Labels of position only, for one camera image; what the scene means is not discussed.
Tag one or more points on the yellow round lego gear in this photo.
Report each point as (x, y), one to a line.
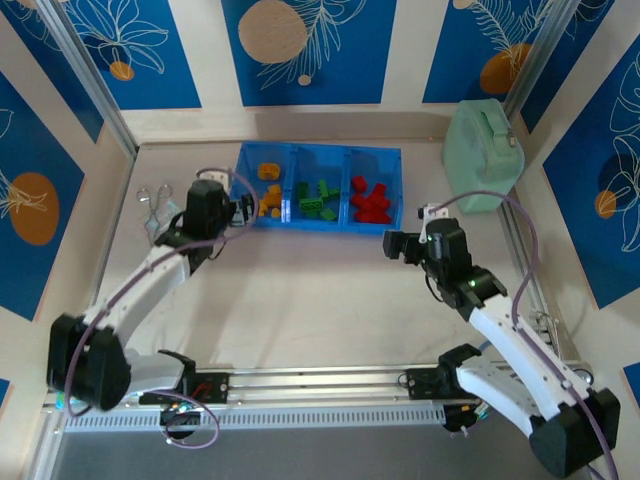
(269, 171)

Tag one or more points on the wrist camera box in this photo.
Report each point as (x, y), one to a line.
(431, 215)
(220, 176)

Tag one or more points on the blue three-compartment bin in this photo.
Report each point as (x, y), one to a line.
(320, 227)

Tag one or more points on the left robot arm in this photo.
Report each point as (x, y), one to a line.
(145, 280)

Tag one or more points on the red lego brick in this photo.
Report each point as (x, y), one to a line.
(359, 183)
(384, 217)
(379, 204)
(366, 216)
(380, 190)
(360, 201)

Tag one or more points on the aluminium frame post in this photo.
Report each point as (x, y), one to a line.
(540, 55)
(95, 85)

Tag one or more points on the green lego brick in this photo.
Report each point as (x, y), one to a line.
(310, 205)
(322, 187)
(334, 192)
(303, 191)
(328, 215)

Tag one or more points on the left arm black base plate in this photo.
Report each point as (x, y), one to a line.
(215, 387)

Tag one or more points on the clear plastic bag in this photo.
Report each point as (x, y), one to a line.
(167, 210)

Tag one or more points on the metal scissors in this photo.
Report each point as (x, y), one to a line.
(152, 220)

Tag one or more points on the mint green carry case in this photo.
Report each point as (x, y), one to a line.
(480, 155)

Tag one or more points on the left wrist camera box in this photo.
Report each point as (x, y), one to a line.
(220, 176)

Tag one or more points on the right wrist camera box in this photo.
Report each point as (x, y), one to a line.
(431, 215)

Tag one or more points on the light blue printed packet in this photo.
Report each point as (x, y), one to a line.
(61, 401)

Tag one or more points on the yellow printed lego brick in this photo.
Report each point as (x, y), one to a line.
(264, 210)

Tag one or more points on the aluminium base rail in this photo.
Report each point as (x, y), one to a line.
(320, 382)

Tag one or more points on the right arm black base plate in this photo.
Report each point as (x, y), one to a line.
(425, 385)

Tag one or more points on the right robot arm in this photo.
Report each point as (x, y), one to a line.
(510, 345)

